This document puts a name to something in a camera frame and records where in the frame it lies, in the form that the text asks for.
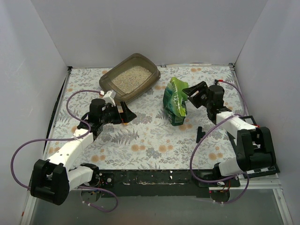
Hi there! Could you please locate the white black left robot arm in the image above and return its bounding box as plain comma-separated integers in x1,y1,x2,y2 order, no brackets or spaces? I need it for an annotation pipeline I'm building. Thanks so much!
30,98,137,205

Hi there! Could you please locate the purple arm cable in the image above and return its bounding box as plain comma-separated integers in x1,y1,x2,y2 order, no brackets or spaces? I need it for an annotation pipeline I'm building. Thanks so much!
189,79,250,204
11,90,119,213

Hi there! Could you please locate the black white checkerboard plate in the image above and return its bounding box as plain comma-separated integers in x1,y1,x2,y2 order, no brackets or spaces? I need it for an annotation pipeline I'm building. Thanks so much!
227,116,280,178

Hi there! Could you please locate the floral patterned table mat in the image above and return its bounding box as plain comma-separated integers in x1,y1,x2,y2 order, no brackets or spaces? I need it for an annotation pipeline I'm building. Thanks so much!
44,66,243,170

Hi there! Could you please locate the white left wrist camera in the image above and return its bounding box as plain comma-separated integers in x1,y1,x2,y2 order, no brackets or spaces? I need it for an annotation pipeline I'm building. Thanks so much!
103,90,116,106

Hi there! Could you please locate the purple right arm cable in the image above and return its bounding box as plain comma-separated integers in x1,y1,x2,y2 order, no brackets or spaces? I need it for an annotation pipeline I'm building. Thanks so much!
189,79,250,204

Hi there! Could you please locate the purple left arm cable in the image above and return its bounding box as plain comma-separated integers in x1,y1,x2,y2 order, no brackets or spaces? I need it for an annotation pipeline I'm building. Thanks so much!
11,90,119,213

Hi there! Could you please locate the brown plastic litter box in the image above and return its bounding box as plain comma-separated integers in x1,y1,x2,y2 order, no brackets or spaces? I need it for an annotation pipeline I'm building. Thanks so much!
99,53,161,104

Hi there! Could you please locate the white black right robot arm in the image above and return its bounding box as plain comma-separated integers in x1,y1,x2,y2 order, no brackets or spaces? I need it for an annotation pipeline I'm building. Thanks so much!
183,80,276,186

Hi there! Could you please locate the small black plastic clip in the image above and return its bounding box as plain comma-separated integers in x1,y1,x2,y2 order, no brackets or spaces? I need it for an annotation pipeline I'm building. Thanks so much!
196,126,206,143

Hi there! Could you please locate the green litter bag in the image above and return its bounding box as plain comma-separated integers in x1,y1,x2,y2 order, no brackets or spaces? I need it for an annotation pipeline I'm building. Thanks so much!
163,77,188,126

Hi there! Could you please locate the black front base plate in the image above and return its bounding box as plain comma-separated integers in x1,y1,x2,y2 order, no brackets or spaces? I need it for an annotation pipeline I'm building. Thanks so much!
93,169,235,198

